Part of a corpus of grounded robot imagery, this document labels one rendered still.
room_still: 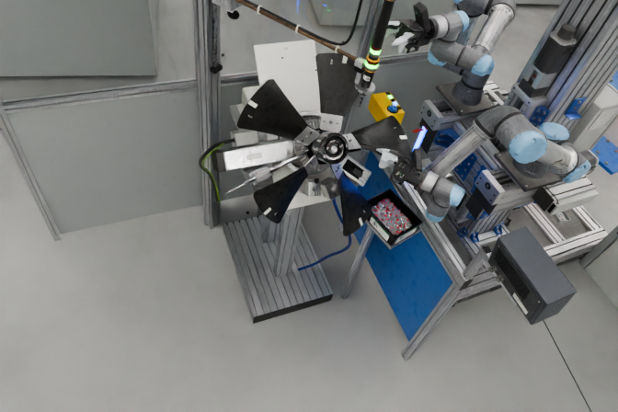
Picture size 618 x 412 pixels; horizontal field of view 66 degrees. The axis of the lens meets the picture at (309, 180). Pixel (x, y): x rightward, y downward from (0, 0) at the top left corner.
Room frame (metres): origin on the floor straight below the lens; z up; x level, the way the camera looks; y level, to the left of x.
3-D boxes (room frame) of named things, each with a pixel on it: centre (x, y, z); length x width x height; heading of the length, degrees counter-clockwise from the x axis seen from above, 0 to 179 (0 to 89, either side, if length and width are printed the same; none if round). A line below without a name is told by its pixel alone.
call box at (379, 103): (1.81, -0.29, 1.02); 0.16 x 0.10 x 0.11; 30
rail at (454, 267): (1.47, -0.49, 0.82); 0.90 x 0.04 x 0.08; 30
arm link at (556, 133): (1.62, -0.95, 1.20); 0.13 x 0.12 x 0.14; 29
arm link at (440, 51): (1.58, -0.39, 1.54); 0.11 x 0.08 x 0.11; 69
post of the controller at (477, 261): (1.10, -0.70, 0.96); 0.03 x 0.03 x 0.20; 30
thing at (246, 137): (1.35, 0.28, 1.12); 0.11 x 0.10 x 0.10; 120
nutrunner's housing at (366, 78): (1.38, -0.12, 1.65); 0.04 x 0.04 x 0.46
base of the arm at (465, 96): (2.04, -0.69, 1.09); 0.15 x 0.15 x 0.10
